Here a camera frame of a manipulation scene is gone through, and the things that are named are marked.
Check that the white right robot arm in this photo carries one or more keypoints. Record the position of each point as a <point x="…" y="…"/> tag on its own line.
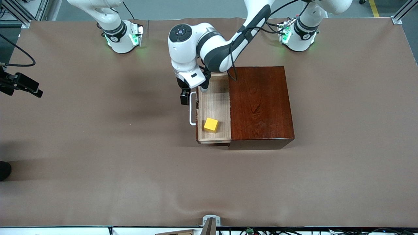
<point x="117" y="42"/>

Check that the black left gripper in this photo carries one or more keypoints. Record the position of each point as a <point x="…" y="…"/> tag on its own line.
<point x="183" y="85"/>

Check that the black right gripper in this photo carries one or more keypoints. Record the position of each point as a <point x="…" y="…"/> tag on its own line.
<point x="9" y="83"/>

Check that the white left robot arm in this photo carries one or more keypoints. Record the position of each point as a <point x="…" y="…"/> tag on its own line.
<point x="183" y="49"/>

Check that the light wooden board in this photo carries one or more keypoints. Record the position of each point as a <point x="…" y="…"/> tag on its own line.
<point x="178" y="232"/>

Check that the aluminium frame with shelf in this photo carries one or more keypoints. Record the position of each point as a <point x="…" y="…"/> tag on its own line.
<point x="19" y="14"/>

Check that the silver metal bracket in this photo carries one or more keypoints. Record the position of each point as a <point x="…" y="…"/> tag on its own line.
<point x="211" y="218"/>

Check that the yellow block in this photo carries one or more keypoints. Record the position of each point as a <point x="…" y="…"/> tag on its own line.
<point x="211" y="125"/>

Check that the grey mounting post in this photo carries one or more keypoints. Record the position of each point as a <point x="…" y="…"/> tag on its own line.
<point x="209" y="228"/>

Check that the brown table mat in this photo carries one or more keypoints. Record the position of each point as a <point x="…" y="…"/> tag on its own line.
<point x="130" y="195"/>

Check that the dark brown wooden cabinet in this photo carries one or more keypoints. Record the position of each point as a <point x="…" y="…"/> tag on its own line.
<point x="261" y="107"/>

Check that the black round object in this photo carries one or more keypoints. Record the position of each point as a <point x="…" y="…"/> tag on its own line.
<point x="4" y="171"/>

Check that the aluminium frame profile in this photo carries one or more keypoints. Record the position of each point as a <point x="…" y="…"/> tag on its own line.
<point x="405" y="7"/>

